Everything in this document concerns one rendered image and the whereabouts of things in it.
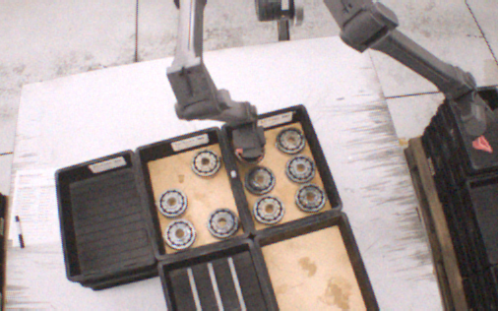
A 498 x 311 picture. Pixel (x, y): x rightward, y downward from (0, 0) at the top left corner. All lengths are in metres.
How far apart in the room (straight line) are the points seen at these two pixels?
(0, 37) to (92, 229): 2.32
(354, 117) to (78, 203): 1.11
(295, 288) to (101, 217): 0.70
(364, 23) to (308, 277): 0.84
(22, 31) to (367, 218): 2.80
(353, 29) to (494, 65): 2.39
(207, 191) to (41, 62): 2.01
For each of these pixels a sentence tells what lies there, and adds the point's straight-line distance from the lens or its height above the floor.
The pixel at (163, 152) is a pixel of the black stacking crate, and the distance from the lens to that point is 1.56.
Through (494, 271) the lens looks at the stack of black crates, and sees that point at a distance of 2.03.
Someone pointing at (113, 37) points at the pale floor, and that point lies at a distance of 3.14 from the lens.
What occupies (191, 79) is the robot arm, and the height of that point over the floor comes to 1.52.
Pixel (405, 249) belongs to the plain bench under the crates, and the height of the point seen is 0.70.
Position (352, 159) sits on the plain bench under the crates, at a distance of 1.73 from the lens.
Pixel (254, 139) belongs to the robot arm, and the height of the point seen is 1.07.
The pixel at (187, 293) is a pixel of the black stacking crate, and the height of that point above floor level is 0.83.
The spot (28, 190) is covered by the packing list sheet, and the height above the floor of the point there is 0.70.
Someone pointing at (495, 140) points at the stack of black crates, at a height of 0.49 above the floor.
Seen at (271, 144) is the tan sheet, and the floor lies 0.83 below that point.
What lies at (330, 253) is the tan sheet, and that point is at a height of 0.83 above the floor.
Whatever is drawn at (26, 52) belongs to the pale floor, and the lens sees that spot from 3.38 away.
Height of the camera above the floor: 2.24
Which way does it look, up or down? 65 degrees down
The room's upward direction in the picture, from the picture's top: 5 degrees counter-clockwise
